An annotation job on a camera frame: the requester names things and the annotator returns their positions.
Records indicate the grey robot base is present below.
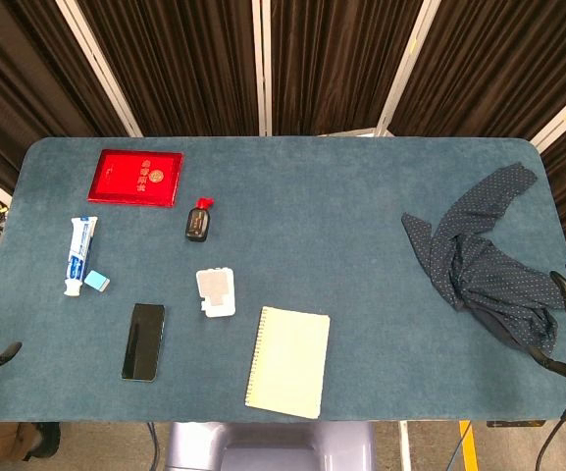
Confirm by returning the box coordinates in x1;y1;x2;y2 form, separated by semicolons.
166;421;377;471

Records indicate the red certificate book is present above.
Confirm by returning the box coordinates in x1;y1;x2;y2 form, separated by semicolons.
86;148;185;209

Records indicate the navy polka dot cloth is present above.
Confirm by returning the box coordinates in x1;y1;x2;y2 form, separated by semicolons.
400;161;566;358

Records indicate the white table leg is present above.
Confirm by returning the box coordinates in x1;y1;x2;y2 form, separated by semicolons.
397;420;413;471

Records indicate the black ink bottle red cap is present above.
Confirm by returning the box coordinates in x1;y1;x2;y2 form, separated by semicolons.
184;196;215;243

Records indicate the white phone stand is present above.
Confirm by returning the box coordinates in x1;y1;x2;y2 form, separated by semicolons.
195;265;238;321

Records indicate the small light blue eraser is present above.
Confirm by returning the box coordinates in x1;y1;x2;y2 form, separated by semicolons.
83;270;112;292

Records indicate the white blue toothpaste tube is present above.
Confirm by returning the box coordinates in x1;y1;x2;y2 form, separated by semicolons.
63;216;100;298

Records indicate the white screen frame post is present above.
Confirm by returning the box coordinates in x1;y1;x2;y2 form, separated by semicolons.
530;81;566;152
251;0;275;137
55;0;144;138
375;0;441;138

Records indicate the yellow spiral notebook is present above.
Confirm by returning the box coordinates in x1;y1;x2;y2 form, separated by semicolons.
243;305;332;420

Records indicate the black smartphone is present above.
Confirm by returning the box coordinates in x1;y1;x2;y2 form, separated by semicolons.
120;302;167;383

